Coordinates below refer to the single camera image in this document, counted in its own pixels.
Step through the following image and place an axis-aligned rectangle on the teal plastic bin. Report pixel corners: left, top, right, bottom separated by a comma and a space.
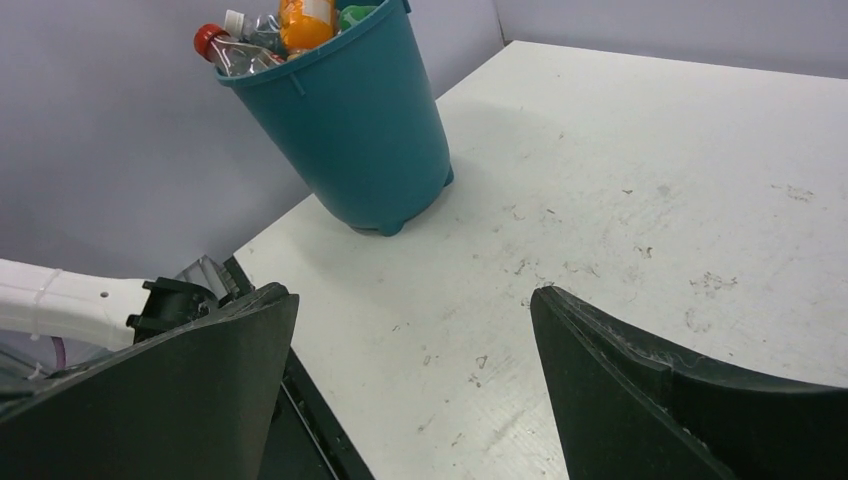
219, 0, 453, 236

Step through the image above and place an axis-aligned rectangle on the red cap small bottle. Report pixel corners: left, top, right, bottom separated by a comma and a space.
193, 24, 284, 77

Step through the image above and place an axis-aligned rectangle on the orange bottle with barcode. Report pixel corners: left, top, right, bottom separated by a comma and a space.
279, 0, 336, 55

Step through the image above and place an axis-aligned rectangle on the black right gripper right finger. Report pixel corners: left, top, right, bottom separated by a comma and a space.
530, 286, 847, 479

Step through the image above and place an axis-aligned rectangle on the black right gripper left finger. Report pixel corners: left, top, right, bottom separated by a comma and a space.
1, 283, 299, 479

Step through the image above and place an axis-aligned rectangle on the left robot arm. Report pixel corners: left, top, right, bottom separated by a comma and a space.
1, 259, 218, 351

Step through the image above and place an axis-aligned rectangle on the green plastic bottle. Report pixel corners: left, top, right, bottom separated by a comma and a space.
337, 5, 376, 32

